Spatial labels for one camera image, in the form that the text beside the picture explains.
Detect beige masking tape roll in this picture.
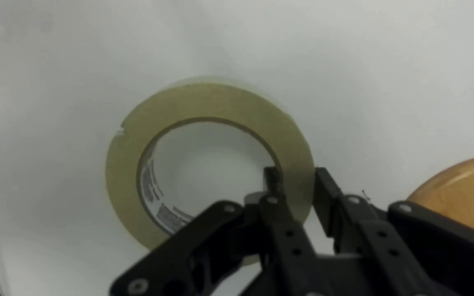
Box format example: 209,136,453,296
104,73,318,268

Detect wooden mug tree stand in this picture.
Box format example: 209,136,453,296
405,152,474,241

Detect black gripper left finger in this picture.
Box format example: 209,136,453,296
109,164,326,296

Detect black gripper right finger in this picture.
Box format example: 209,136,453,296
311,166,474,296

